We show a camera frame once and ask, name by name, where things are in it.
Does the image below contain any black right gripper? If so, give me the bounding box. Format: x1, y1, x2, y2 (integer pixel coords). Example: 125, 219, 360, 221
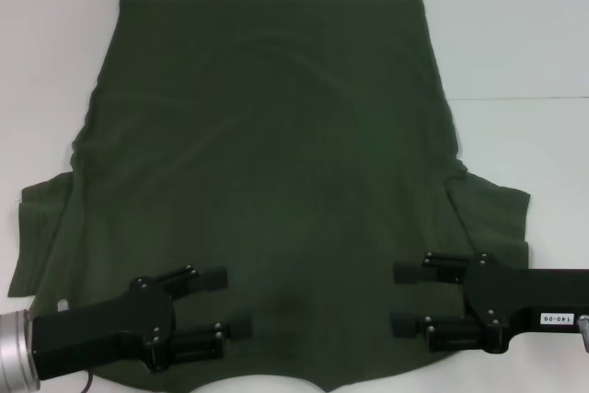
389, 251, 589, 353

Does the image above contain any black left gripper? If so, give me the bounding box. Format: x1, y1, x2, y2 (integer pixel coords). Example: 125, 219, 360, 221
29, 263, 255, 374

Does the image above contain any dark green t-shirt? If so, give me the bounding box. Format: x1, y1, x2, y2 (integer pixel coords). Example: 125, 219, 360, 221
6, 0, 533, 393

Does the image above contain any right gripper cable with connector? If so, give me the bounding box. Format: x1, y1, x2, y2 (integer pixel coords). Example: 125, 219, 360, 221
577, 313, 589, 356

